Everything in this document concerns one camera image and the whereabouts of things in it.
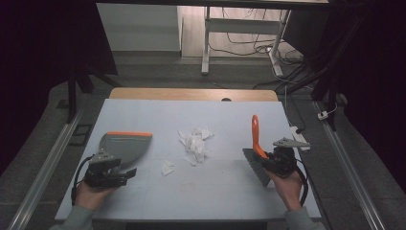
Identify black curtain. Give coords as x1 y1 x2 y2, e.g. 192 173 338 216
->
328 0 406 185
0 0 119 175

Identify small torn tissue piece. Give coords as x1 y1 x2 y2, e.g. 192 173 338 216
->
160 160 176 177

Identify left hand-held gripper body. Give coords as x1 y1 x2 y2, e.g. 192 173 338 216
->
83 149 128 190

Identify pile of white paper scraps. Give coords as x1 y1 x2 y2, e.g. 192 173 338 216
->
177 126 215 168

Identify black floor plate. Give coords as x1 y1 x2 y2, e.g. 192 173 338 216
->
68 124 94 148

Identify white desk frame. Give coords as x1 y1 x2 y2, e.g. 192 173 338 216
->
200 6 292 78

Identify aluminium rail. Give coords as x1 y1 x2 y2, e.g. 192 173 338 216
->
313 101 387 230
7 107 84 230

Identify white cabinet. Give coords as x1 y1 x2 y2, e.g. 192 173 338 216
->
96 3 184 53

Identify person's right hand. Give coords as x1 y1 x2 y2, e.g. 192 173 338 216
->
265 170 305 212

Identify brush with orange handle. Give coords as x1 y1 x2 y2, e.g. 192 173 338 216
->
241 114 273 188

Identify black floor cables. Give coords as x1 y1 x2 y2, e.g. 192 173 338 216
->
209 8 315 91

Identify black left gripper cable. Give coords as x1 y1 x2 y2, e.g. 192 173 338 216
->
71 155 94 206

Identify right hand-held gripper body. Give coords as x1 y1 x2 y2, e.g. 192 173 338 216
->
269 137 311 178

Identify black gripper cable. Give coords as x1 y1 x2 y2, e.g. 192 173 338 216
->
294 158 309 207
71 155 94 206

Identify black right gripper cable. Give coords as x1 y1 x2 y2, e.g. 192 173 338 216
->
294 158 309 207

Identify grey dustpan with orange edge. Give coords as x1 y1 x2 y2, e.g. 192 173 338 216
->
98 130 153 171

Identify black metal stand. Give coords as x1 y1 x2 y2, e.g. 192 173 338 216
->
277 12 368 132

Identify black tripod stand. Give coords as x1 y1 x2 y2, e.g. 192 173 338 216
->
65 61 124 125

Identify person's left hand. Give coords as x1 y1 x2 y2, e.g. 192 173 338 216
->
75 180 117 212

